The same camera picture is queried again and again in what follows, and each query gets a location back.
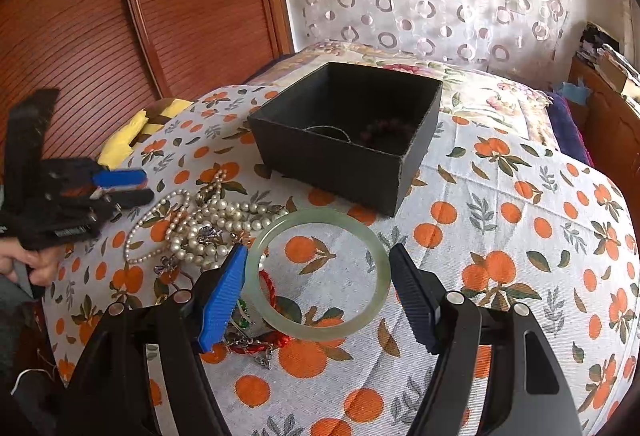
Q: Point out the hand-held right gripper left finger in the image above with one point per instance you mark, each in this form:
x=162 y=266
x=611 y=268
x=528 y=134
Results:
x=224 y=303

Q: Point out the wooden side cabinet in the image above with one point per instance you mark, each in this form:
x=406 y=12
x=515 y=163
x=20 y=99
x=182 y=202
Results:
x=612 y=130

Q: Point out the silver purple brooch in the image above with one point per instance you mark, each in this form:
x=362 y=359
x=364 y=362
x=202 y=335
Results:
x=209 y=233

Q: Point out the orange fruit print cloth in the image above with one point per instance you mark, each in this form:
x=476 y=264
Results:
x=500 y=266

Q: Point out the reddish wooden wardrobe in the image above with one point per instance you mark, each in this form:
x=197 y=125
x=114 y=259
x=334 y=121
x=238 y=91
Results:
x=175 y=5

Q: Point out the light blue cloth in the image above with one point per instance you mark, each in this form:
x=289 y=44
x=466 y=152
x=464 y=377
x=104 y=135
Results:
x=575 y=91

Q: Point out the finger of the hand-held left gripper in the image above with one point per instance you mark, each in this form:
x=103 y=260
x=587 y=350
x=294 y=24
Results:
x=127 y=199
x=120 y=177

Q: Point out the silver butterfly pendant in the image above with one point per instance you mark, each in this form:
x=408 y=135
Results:
x=167 y=264

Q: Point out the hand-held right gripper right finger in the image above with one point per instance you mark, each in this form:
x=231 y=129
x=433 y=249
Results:
x=414 y=303

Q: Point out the purple towel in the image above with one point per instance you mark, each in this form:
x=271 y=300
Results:
x=570 y=130

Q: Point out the person's left hand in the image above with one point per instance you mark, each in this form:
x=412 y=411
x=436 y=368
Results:
x=27 y=263

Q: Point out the white thread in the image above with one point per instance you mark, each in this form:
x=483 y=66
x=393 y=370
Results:
x=27 y=373

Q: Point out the green gem pendant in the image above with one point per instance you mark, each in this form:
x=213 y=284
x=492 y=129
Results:
x=243 y=318

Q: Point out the black cardboard box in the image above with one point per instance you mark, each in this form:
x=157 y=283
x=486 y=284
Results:
x=330 y=165

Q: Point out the pale green jade bangle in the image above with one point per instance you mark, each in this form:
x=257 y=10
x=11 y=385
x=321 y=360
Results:
x=320 y=216

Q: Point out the stack of papers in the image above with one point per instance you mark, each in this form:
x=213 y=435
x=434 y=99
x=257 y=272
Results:
x=617 y=65

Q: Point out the yellow brown cloth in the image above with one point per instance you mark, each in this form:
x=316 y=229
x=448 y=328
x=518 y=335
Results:
x=120 y=143

